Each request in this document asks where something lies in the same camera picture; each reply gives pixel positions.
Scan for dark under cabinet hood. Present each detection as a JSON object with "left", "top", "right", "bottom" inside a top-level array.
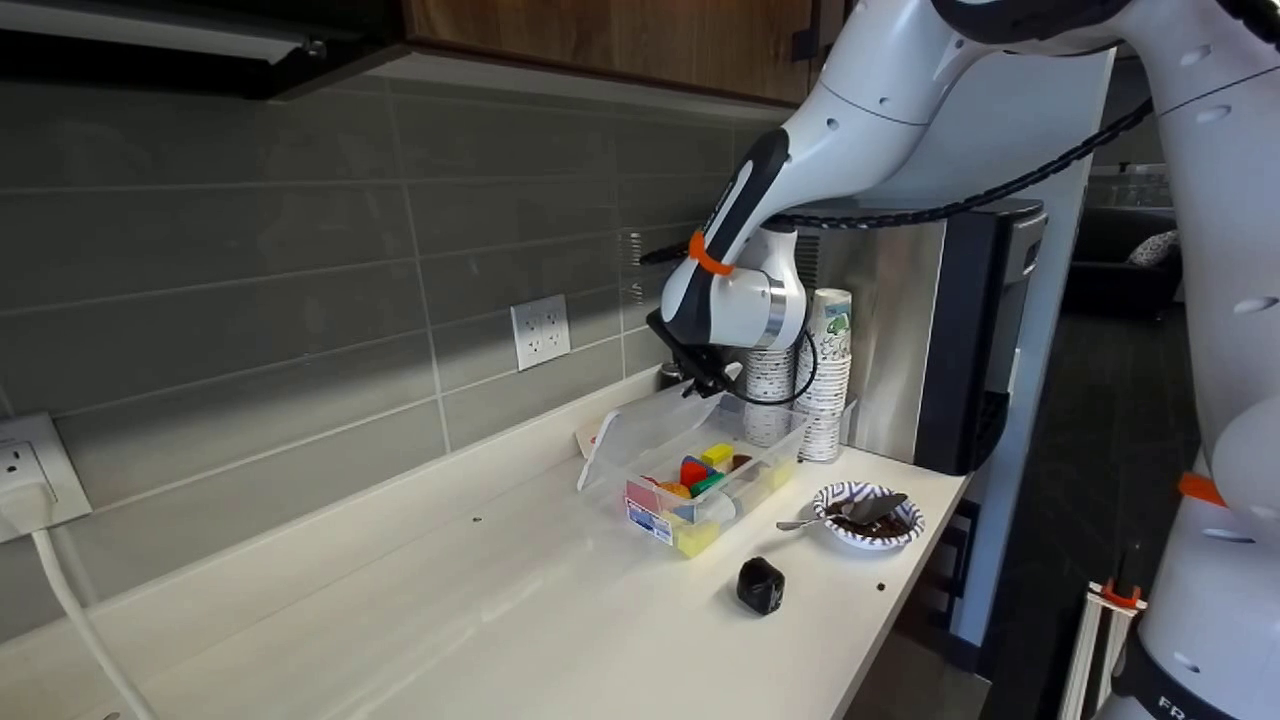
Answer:
[{"left": 0, "top": 0, "right": 412, "bottom": 103}]

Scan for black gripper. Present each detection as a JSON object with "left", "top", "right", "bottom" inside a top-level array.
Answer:
[{"left": 645, "top": 306, "right": 753, "bottom": 404}]

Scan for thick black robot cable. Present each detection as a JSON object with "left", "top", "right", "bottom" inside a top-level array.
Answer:
[{"left": 763, "top": 97, "right": 1161, "bottom": 235}]

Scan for clear plastic storage bin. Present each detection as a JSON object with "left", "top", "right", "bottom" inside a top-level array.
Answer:
[{"left": 576, "top": 382, "right": 810, "bottom": 560}]

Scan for dark background sofa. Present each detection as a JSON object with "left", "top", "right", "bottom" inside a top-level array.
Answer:
[{"left": 1069, "top": 195, "right": 1191, "bottom": 318}]

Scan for white wall outlet with cable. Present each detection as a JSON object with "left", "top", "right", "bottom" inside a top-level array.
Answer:
[{"left": 0, "top": 412, "right": 97, "bottom": 540}]

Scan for metal spoon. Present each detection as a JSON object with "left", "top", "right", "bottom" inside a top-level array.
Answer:
[{"left": 773, "top": 492, "right": 910, "bottom": 534}]

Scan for blue white patterned paper bowl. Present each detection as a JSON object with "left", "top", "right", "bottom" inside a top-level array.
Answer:
[{"left": 810, "top": 481, "right": 929, "bottom": 560}]

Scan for brown coffee beans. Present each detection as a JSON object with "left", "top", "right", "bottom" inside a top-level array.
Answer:
[{"left": 825, "top": 487, "right": 916, "bottom": 540}]

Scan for large yellow block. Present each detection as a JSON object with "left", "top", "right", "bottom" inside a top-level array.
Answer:
[{"left": 673, "top": 519, "right": 722, "bottom": 560}]

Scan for wooden wall cabinet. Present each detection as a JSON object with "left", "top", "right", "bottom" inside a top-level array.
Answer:
[{"left": 395, "top": 0, "right": 854, "bottom": 110}]

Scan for white stand with orange clips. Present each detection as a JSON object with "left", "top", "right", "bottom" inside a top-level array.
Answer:
[{"left": 1057, "top": 575, "right": 1152, "bottom": 720}]

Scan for small black object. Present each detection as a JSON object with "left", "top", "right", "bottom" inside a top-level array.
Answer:
[{"left": 737, "top": 550, "right": 793, "bottom": 619}]

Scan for white power cable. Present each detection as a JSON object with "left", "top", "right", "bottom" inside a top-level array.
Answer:
[{"left": 26, "top": 525, "right": 154, "bottom": 720}]

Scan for black tall appliance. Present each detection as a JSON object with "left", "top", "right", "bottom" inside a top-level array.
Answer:
[{"left": 916, "top": 195, "right": 1052, "bottom": 481}]

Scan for white tall panel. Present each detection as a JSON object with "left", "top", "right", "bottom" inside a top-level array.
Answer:
[{"left": 852, "top": 52, "right": 1120, "bottom": 649}]

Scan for thin black camera cable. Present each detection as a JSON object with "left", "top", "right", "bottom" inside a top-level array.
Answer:
[{"left": 722, "top": 325, "right": 819, "bottom": 412}]

